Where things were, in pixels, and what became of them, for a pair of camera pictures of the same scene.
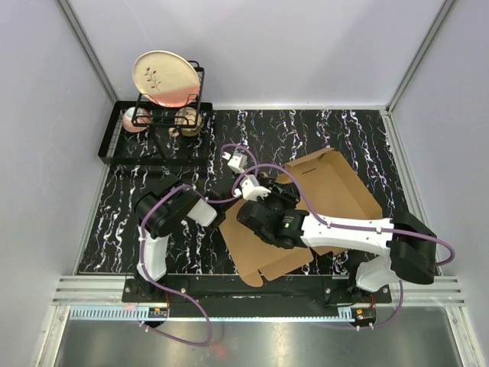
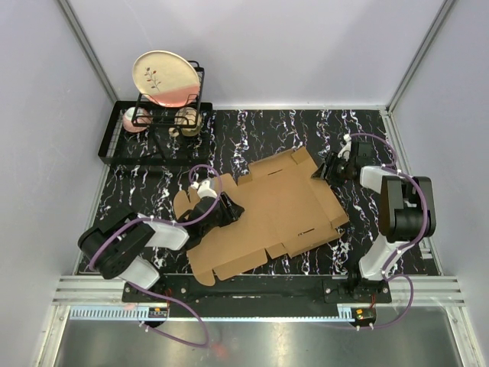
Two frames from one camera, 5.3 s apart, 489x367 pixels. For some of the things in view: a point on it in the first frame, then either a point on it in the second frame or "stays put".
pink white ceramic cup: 141,116 stays put
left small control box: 157,312 stays put
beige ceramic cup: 188,121 stays put
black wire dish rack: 142,133 stays put
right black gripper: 287,193 → 331,160
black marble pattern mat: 273,142 → 341,254
